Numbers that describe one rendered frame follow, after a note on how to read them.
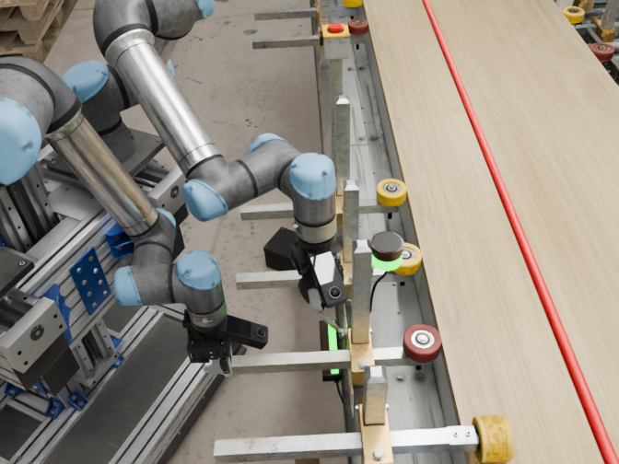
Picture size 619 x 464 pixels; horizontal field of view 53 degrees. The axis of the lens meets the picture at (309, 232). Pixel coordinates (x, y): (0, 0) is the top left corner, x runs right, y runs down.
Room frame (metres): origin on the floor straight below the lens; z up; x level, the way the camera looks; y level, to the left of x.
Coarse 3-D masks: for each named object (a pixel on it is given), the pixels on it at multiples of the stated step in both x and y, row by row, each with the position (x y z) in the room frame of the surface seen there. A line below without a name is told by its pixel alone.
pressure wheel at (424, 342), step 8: (408, 328) 0.81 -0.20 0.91; (416, 328) 0.81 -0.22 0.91; (424, 328) 0.81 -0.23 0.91; (432, 328) 0.81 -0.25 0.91; (408, 336) 0.79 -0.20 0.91; (416, 336) 0.79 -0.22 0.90; (424, 336) 0.79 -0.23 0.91; (432, 336) 0.79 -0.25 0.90; (440, 336) 0.79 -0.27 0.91; (408, 344) 0.77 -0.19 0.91; (416, 344) 0.77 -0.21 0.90; (424, 344) 0.77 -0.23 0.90; (432, 344) 0.77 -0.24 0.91; (440, 344) 0.77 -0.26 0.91; (408, 352) 0.76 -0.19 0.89; (416, 352) 0.75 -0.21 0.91; (424, 352) 0.75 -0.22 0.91; (432, 352) 0.75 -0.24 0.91; (416, 360) 0.75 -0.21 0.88; (424, 360) 0.74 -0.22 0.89; (432, 360) 0.75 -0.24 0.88; (416, 368) 0.78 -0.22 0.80
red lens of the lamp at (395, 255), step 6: (396, 234) 0.84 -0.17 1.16; (402, 240) 0.83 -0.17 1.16; (372, 246) 0.82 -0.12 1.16; (402, 246) 0.81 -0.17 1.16; (372, 252) 0.82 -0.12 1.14; (378, 252) 0.80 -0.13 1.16; (384, 252) 0.80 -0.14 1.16; (390, 252) 0.80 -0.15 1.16; (396, 252) 0.80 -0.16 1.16; (402, 252) 0.81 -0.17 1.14; (378, 258) 0.80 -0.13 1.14; (384, 258) 0.80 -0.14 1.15; (390, 258) 0.79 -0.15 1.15; (396, 258) 0.80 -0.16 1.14
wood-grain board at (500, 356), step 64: (384, 0) 2.48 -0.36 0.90; (448, 0) 2.45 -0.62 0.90; (512, 0) 2.42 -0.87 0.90; (384, 64) 1.96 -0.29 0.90; (512, 64) 1.91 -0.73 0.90; (576, 64) 1.88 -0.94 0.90; (448, 128) 1.55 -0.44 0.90; (512, 128) 1.53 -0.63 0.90; (576, 128) 1.52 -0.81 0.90; (448, 192) 1.26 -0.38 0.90; (512, 192) 1.24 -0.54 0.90; (576, 192) 1.23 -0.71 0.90; (448, 256) 1.02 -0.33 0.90; (512, 256) 1.01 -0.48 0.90; (576, 256) 1.00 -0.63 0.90; (448, 320) 0.83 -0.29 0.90; (512, 320) 0.82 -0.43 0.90; (576, 320) 0.81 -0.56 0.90; (512, 384) 0.67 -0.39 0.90; (576, 448) 0.53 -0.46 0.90
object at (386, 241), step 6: (378, 234) 0.85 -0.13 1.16; (384, 234) 0.84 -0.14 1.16; (390, 234) 0.84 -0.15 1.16; (372, 240) 0.83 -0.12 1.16; (378, 240) 0.83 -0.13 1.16; (384, 240) 0.83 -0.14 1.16; (390, 240) 0.83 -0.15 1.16; (396, 240) 0.83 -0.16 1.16; (378, 246) 0.81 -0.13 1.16; (384, 246) 0.81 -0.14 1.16; (390, 246) 0.81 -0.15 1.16; (396, 246) 0.81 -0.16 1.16; (372, 264) 0.81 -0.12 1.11; (372, 270) 0.81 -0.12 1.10; (372, 276) 0.81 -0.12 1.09; (384, 276) 0.82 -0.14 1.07; (378, 282) 0.82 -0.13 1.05; (372, 288) 0.83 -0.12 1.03; (372, 294) 0.83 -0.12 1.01; (372, 300) 0.83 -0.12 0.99
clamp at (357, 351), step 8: (368, 336) 0.82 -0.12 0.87; (352, 344) 0.80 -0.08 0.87; (360, 344) 0.80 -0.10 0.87; (368, 344) 0.80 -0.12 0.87; (352, 352) 0.79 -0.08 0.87; (360, 352) 0.78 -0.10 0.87; (368, 352) 0.78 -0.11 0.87; (352, 360) 0.76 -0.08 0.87; (368, 360) 0.76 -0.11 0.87; (352, 368) 0.74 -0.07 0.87; (352, 376) 0.74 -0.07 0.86; (360, 376) 0.73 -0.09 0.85; (352, 384) 0.74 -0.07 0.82
